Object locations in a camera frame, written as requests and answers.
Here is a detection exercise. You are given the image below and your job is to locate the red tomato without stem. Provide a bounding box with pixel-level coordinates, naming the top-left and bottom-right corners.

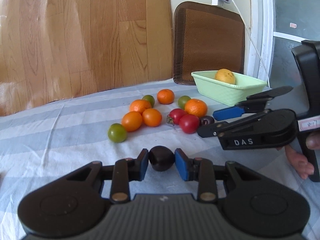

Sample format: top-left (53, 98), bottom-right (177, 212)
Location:
top-left (179, 114), bottom-right (200, 134)

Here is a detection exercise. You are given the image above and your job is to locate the orange mandarin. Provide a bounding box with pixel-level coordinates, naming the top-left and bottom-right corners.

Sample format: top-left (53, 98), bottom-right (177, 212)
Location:
top-left (157, 89), bottom-right (175, 105)
top-left (184, 99), bottom-right (208, 118)
top-left (129, 99), bottom-right (152, 114)

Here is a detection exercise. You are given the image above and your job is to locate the green plum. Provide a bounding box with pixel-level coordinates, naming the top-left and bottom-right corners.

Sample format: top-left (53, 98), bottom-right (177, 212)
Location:
top-left (107, 123), bottom-right (127, 143)
top-left (177, 95), bottom-right (191, 110)
top-left (142, 95), bottom-right (155, 108)

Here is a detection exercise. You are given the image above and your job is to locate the dark purple plum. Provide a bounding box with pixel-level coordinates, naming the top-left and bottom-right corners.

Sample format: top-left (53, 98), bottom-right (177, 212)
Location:
top-left (149, 146), bottom-right (175, 172)

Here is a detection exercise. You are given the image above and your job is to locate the red tomato with stem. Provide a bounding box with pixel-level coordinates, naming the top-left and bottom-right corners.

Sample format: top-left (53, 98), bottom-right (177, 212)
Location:
top-left (167, 108), bottom-right (187, 125)

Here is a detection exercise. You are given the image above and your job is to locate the smooth orange fruit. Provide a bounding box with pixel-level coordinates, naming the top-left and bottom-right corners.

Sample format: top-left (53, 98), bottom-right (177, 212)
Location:
top-left (142, 108), bottom-right (162, 127)
top-left (121, 111), bottom-right (143, 132)

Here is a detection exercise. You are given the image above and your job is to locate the person's right hand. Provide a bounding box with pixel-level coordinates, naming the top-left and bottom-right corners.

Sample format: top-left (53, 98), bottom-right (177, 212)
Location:
top-left (284, 131), bottom-right (320, 179)

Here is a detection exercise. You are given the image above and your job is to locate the light green plastic basket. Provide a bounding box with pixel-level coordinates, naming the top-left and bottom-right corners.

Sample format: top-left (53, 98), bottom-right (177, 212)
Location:
top-left (191, 70), bottom-right (267, 106)

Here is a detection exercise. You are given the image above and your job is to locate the yellow spotted pear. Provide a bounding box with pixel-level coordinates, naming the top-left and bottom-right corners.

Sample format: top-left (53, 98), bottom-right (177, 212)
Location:
top-left (214, 69), bottom-right (236, 85)

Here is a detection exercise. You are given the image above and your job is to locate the brown woven seat mat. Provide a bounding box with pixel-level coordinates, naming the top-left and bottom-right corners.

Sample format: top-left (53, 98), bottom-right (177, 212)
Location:
top-left (172, 1), bottom-right (245, 85)

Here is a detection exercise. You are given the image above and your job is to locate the striped blue white cloth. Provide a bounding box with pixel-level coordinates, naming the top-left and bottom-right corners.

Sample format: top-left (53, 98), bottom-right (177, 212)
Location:
top-left (1, 80), bottom-right (319, 239)

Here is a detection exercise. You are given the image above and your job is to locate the wood pattern floor sheet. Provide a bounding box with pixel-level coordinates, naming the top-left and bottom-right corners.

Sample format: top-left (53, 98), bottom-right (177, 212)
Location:
top-left (1, 0), bottom-right (172, 116)

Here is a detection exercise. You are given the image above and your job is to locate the white power cable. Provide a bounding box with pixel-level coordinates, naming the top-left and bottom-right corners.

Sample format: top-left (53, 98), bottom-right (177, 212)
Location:
top-left (223, 0), bottom-right (271, 87)

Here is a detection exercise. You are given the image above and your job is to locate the white door frame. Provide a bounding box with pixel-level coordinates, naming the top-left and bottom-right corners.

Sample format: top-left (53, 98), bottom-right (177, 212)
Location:
top-left (251, 0), bottom-right (319, 88)

